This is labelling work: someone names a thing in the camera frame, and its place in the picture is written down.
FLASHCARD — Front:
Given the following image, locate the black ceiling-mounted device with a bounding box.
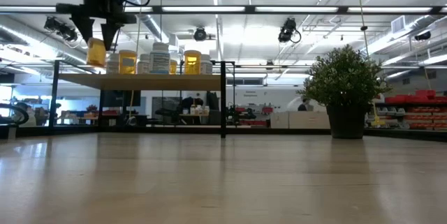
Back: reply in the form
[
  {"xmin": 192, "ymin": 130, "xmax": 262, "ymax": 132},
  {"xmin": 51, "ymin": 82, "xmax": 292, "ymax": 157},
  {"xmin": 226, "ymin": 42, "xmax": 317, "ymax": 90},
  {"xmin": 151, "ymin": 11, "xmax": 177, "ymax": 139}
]
[
  {"xmin": 278, "ymin": 17, "xmax": 302, "ymax": 44},
  {"xmin": 43, "ymin": 16, "xmax": 80, "ymax": 42},
  {"xmin": 414, "ymin": 30, "xmax": 432, "ymax": 42},
  {"xmin": 193, "ymin": 27, "xmax": 208, "ymax": 43}
]

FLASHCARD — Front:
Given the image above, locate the black monitor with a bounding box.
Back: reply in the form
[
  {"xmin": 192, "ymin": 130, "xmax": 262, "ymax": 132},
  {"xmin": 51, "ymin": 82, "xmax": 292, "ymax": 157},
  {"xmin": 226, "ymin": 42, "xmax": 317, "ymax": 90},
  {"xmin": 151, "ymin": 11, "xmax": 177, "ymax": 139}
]
[{"xmin": 101, "ymin": 90, "xmax": 142, "ymax": 107}]

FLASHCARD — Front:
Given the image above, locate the black overhead rig beam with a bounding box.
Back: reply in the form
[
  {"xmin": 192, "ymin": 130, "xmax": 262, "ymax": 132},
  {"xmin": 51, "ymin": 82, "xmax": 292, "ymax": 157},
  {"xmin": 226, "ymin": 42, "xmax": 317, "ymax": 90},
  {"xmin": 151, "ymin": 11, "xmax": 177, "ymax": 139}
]
[{"xmin": 0, "ymin": 4, "xmax": 447, "ymax": 16}]

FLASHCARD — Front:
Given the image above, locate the red storage bins rack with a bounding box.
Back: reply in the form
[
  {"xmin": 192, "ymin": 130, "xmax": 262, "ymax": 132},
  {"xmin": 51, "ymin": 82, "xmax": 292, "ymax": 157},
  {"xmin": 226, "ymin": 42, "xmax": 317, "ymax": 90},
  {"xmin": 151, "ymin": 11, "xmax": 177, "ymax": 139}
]
[
  {"xmin": 365, "ymin": 89, "xmax": 447, "ymax": 131},
  {"xmin": 239, "ymin": 104, "xmax": 272, "ymax": 128}
]

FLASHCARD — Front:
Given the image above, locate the person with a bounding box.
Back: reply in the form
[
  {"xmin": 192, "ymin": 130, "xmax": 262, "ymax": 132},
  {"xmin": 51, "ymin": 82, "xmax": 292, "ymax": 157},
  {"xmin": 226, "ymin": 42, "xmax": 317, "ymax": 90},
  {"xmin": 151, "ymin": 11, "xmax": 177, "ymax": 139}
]
[{"xmin": 297, "ymin": 97, "xmax": 315, "ymax": 112}]

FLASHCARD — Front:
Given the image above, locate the white cabinet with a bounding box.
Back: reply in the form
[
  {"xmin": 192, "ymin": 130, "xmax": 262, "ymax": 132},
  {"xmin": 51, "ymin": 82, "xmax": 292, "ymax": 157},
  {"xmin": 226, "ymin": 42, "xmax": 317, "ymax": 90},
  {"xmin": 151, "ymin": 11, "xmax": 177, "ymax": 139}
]
[{"xmin": 270, "ymin": 111, "xmax": 331, "ymax": 130}]

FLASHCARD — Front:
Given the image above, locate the green potted plant black pot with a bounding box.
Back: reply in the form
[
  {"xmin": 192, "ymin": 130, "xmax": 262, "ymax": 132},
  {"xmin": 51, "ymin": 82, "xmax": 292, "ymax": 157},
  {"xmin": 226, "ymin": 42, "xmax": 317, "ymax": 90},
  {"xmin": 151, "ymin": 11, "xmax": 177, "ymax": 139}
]
[{"xmin": 298, "ymin": 44, "xmax": 394, "ymax": 140}]

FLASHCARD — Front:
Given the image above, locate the yellow cleaning tool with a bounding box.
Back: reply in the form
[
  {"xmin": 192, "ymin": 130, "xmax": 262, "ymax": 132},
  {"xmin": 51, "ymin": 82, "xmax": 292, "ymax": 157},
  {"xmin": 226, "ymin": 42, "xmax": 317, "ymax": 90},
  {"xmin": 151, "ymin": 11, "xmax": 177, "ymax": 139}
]
[{"xmin": 370, "ymin": 103, "xmax": 386, "ymax": 127}]

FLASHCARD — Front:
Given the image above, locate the white air vent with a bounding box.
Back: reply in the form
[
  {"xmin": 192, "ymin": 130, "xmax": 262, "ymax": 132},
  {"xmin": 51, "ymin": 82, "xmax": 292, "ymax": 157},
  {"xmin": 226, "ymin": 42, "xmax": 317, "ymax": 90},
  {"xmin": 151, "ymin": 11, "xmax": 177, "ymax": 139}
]
[{"xmin": 390, "ymin": 15, "xmax": 406, "ymax": 35}]

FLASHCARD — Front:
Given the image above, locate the wooden shelf black frame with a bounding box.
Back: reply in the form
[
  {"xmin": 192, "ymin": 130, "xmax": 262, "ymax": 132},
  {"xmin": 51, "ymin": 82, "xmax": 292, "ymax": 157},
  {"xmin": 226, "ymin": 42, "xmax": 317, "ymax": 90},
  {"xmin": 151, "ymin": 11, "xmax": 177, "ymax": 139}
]
[{"xmin": 48, "ymin": 59, "xmax": 237, "ymax": 138}]

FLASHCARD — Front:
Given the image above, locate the black aluminium table frame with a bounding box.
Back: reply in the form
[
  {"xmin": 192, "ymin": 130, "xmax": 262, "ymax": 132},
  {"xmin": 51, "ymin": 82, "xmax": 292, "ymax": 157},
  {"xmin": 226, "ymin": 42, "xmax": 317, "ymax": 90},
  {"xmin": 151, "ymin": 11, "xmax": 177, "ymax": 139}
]
[{"xmin": 0, "ymin": 125, "xmax": 447, "ymax": 143}]

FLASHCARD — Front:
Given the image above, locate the thin grey hanging cable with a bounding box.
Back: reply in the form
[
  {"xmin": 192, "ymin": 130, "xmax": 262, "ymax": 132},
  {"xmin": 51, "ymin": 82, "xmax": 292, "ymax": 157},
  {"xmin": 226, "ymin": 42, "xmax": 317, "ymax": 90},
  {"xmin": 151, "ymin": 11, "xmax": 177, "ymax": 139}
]
[{"xmin": 355, "ymin": 0, "xmax": 367, "ymax": 56}]

